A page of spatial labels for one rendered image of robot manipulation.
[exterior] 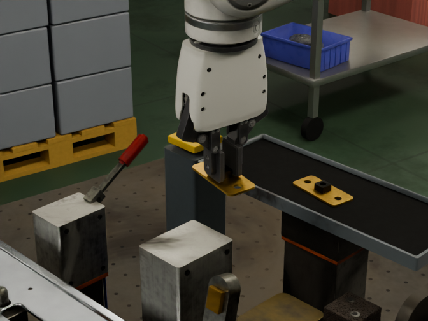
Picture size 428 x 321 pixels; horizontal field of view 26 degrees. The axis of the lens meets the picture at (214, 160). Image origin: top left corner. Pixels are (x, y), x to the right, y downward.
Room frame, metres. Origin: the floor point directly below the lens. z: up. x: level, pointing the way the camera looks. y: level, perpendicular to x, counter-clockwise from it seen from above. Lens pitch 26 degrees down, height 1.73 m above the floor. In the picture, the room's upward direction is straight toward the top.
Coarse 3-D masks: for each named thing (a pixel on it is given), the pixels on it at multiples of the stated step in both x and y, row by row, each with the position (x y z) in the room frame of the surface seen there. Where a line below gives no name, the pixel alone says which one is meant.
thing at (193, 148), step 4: (168, 136) 1.28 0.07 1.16; (172, 136) 1.28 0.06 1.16; (176, 136) 1.28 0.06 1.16; (220, 136) 1.28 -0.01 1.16; (168, 140) 1.28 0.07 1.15; (172, 140) 1.27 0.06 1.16; (176, 140) 1.27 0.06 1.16; (180, 140) 1.26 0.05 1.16; (220, 140) 1.28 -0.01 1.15; (176, 144) 1.27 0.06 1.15; (180, 144) 1.26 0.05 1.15; (184, 144) 1.26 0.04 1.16; (188, 144) 1.25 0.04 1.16; (192, 144) 1.25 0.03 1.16; (196, 144) 1.25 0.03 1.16; (184, 148) 1.26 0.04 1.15; (188, 148) 1.25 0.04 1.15; (192, 148) 1.24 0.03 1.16; (196, 148) 1.24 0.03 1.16; (200, 148) 1.25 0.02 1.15; (192, 152) 1.24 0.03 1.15; (196, 152) 1.24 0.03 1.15
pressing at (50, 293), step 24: (0, 240) 1.24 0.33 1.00; (0, 264) 1.17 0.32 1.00; (24, 264) 1.17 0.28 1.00; (24, 288) 1.11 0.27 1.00; (48, 288) 1.11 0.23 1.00; (72, 288) 1.10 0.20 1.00; (0, 312) 1.05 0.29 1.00; (48, 312) 1.05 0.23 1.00; (72, 312) 1.05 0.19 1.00; (96, 312) 1.05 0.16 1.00
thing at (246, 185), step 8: (192, 168) 1.00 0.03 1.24; (200, 168) 1.00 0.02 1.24; (208, 176) 0.98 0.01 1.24; (232, 176) 0.98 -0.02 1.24; (240, 176) 0.98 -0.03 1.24; (216, 184) 0.96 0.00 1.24; (224, 184) 0.96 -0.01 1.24; (232, 184) 0.96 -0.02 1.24; (240, 184) 0.96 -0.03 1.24; (248, 184) 0.96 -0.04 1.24; (224, 192) 0.95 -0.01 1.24; (232, 192) 0.94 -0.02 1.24; (240, 192) 0.94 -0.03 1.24
